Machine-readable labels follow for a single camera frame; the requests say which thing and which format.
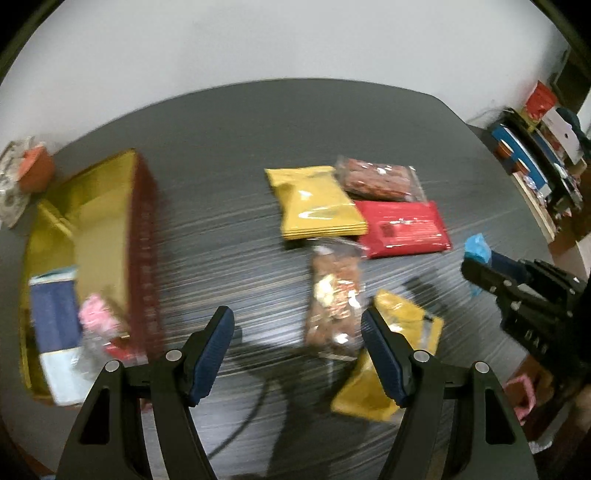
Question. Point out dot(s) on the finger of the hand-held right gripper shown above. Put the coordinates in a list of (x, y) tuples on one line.
[(510, 267), (485, 276)]

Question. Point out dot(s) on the dark pink snack packet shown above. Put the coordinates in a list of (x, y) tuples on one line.
[(99, 314)]

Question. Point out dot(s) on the red and white box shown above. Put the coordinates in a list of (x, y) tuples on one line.
[(540, 101)]

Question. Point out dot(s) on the silver foil snack packet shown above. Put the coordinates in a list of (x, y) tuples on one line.
[(92, 353)]

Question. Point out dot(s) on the small blue candy packet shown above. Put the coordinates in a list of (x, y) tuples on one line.
[(478, 247)]

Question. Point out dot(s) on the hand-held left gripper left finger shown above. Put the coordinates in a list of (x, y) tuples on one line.
[(210, 355)]

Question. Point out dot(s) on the blue and white snack packet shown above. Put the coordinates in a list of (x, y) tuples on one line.
[(55, 318)]

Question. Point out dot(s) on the clear labelled fried snack packet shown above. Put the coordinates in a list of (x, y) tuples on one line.
[(334, 295)]

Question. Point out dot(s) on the orange red teacup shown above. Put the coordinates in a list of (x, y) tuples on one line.
[(37, 170)]

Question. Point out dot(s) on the clear packet reddish twisted snacks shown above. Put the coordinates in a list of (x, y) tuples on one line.
[(378, 177)]

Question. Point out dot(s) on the red tin box gold inside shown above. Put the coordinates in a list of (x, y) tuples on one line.
[(106, 221)]

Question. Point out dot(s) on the yellow snack packet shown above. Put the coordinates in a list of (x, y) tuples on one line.
[(360, 397), (314, 203)]

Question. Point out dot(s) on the patterned white teapot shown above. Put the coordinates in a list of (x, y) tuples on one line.
[(9, 194)]

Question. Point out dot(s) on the pink ribbon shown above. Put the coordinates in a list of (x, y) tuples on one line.
[(521, 397)]

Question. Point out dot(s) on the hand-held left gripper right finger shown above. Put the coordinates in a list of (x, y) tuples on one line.
[(385, 360)]

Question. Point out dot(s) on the red snack packet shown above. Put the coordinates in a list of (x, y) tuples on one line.
[(401, 228)]

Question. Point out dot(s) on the white cardboard box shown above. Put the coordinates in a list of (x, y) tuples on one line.
[(563, 134)]

